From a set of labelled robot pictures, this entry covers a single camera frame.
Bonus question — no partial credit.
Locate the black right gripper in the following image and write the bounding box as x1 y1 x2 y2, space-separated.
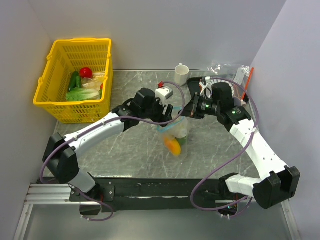
178 92 221 120

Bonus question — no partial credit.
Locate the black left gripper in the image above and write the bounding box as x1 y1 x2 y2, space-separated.
140 96 174 127

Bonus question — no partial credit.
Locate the white toy cauliflower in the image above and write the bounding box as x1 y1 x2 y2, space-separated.
169 118 189 138

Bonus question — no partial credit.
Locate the clear bag with blue zipper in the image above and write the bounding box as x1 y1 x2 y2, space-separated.
156 116 190 157

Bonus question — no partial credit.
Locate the green toy bell pepper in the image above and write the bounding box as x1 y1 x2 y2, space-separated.
176 136 188 146

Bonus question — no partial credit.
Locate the yellow orange toy mango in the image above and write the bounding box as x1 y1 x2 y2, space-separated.
164 138 182 156

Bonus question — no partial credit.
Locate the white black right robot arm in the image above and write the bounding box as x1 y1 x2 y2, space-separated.
180 82 301 209

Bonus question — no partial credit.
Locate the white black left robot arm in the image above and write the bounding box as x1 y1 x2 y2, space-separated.
43 87 173 201

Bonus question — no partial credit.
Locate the clear bag with red zipper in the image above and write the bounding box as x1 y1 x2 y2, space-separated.
207 61 254 103

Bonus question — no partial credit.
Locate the black rectangular tray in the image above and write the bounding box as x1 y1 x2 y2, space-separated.
187 76 243 97

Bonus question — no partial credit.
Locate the orange plastic fork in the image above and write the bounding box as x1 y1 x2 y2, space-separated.
199 79 203 91

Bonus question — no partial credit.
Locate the white blue striped plate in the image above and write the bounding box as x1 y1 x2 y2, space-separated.
210 77 235 97

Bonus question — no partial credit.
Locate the white ceramic mug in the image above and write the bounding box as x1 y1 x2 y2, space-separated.
174 63 190 86

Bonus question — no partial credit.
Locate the beige mug purple inside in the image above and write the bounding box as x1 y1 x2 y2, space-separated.
233 96 247 107

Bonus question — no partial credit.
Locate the pale yellow toy vegetable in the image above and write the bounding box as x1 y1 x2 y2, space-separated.
81 72 105 91

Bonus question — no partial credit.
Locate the red toy tomato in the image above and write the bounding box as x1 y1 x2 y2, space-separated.
79 67 93 79

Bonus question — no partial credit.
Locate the green toy lettuce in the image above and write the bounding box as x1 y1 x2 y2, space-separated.
65 87 101 102

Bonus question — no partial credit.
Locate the green toy chili pepper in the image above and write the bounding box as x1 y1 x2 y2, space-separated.
75 75 82 88

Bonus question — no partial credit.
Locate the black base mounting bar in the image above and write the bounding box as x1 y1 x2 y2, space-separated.
59 176 251 217

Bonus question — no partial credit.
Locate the green toy cucumber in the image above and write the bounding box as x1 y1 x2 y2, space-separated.
68 71 79 92

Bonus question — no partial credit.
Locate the yellow plastic basket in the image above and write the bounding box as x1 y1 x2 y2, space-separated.
33 38 114 124

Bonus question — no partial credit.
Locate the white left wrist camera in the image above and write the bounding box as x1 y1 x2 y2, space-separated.
155 81 174 106

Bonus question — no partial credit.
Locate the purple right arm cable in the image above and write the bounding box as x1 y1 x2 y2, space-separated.
190 77 260 218

